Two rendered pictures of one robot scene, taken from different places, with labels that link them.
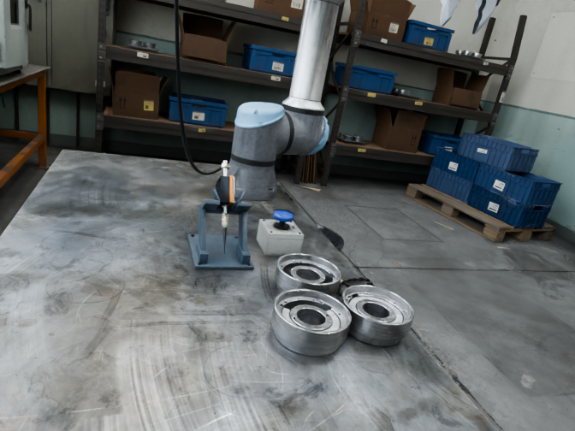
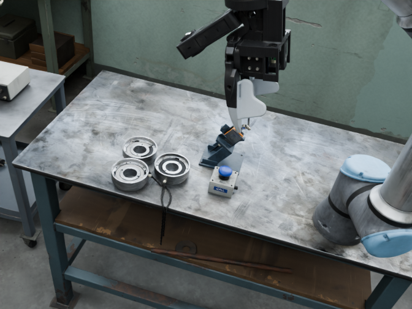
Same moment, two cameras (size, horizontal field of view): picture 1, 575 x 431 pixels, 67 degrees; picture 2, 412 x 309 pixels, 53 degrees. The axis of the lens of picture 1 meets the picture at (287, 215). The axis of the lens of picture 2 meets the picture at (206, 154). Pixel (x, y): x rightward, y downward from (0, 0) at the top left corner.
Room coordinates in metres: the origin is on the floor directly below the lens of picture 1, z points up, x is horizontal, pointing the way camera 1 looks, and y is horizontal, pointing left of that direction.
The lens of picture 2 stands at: (1.16, -0.79, 1.66)
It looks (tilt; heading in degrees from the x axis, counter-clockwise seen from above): 40 degrees down; 120
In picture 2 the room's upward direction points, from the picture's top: 9 degrees clockwise
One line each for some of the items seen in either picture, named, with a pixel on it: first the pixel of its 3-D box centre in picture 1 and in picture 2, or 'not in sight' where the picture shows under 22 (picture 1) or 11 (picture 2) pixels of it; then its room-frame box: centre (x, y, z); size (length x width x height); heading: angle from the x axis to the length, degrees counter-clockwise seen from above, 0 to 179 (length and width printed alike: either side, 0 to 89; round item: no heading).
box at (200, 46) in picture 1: (203, 38); not in sight; (4.08, 1.03, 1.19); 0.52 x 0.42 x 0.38; 111
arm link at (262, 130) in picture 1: (259, 129); (361, 184); (1.11, 0.11, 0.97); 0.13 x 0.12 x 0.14; 131
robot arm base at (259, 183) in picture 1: (251, 173); (344, 212); (1.10, 0.12, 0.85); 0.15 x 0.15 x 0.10
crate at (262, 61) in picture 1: (272, 61); not in sight; (4.33, 0.41, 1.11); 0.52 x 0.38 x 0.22; 111
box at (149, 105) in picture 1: (137, 93); not in sight; (3.88, 1.52, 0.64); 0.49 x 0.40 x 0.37; 116
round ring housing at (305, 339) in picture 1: (310, 321); (140, 151); (0.50, -0.06, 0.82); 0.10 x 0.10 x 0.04
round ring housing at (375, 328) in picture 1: (374, 315); (130, 175); (0.56, -0.15, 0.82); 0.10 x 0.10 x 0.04
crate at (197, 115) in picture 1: (197, 109); not in sight; (4.10, 1.02, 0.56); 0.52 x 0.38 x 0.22; 108
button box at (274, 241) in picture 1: (279, 235); (224, 182); (0.78, 0.01, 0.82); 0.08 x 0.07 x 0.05; 21
